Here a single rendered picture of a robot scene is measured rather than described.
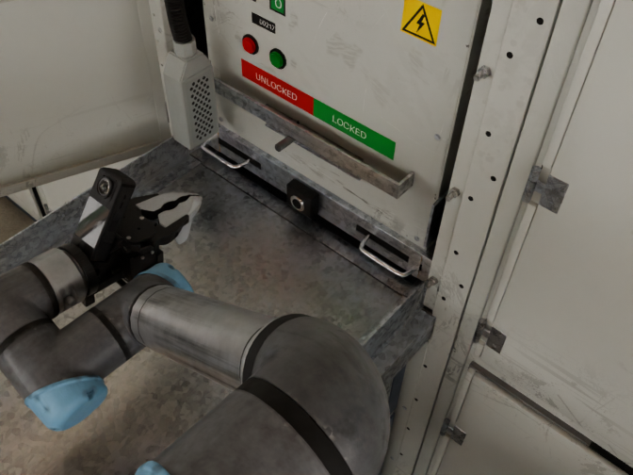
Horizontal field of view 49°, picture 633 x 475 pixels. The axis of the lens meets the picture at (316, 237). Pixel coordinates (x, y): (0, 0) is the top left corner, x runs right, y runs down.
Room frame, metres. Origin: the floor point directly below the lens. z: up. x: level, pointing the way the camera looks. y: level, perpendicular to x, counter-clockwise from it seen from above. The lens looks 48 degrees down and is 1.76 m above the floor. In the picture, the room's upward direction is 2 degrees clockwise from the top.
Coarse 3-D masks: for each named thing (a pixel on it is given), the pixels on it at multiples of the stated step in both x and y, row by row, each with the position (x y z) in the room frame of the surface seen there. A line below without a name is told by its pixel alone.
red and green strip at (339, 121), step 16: (256, 80) 0.97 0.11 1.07; (272, 80) 0.94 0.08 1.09; (288, 96) 0.92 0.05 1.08; (304, 96) 0.90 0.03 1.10; (320, 112) 0.88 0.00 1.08; (336, 112) 0.86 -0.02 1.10; (336, 128) 0.86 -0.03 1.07; (352, 128) 0.84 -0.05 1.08; (368, 128) 0.82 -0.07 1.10; (368, 144) 0.82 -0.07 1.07; (384, 144) 0.80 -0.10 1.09
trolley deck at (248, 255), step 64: (192, 192) 0.92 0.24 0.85; (192, 256) 0.77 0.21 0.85; (256, 256) 0.77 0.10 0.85; (320, 256) 0.78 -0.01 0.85; (64, 320) 0.62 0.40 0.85; (0, 384) 0.51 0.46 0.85; (128, 384) 0.52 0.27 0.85; (192, 384) 0.52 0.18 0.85; (384, 384) 0.56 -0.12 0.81; (0, 448) 0.41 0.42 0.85; (64, 448) 0.41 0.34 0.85; (128, 448) 0.42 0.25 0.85
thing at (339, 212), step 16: (224, 128) 1.02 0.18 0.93; (224, 144) 1.01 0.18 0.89; (240, 144) 0.98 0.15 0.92; (240, 160) 0.98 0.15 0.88; (256, 160) 0.96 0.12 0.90; (272, 160) 0.93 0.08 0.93; (272, 176) 0.93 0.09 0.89; (288, 176) 0.91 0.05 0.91; (304, 176) 0.90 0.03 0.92; (320, 192) 0.86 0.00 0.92; (320, 208) 0.86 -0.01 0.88; (336, 208) 0.83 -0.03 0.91; (352, 208) 0.82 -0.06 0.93; (336, 224) 0.83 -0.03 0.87; (352, 224) 0.81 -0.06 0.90; (368, 224) 0.79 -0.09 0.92; (368, 240) 0.79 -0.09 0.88; (384, 240) 0.77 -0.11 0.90; (400, 240) 0.75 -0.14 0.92; (384, 256) 0.77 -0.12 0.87; (400, 256) 0.75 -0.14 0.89; (432, 256) 0.72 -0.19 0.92
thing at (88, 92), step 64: (0, 0) 0.96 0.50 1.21; (64, 0) 1.02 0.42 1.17; (128, 0) 1.07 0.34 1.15; (0, 64) 0.96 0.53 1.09; (64, 64) 1.01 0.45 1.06; (128, 64) 1.06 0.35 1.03; (0, 128) 0.94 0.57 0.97; (64, 128) 0.99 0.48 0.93; (128, 128) 1.05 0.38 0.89; (0, 192) 0.90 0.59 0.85
